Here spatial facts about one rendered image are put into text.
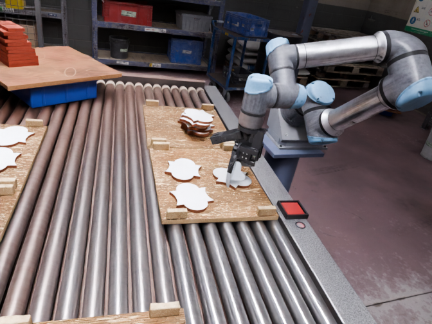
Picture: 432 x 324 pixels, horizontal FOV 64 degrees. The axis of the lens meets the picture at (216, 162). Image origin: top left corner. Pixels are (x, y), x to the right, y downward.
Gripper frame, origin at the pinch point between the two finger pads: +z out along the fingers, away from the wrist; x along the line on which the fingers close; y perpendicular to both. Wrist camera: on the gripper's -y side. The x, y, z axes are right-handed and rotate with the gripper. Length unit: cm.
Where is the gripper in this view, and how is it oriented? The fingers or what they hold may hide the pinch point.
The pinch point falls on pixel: (231, 177)
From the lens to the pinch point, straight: 117.1
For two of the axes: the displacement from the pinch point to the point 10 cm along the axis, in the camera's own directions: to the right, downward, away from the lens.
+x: 3.8, -4.0, 8.3
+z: -1.6, 8.6, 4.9
